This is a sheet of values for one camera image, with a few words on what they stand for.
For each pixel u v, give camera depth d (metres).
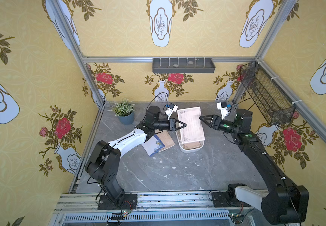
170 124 0.69
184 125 0.75
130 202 0.73
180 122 0.75
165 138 0.98
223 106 0.69
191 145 0.93
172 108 0.73
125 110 0.95
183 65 0.92
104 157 0.51
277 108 0.82
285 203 0.39
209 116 0.67
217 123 0.65
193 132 0.76
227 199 0.69
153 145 0.96
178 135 0.75
